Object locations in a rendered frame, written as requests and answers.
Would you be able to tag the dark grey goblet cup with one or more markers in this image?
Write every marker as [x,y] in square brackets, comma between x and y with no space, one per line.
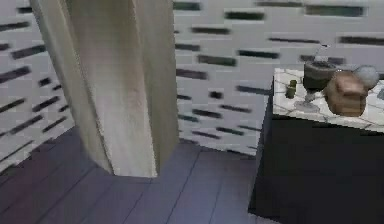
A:
[315,78]

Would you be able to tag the small green bottle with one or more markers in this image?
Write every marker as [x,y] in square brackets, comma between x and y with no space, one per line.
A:
[291,89]

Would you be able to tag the brown bread loaf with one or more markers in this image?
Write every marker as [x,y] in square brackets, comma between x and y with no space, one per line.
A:
[346,95]

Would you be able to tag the cream fabric curtain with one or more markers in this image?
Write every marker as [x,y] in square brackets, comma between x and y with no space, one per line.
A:
[113,83]

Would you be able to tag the black cabinet with marble top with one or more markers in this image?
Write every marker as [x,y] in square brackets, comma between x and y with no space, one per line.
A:
[316,166]

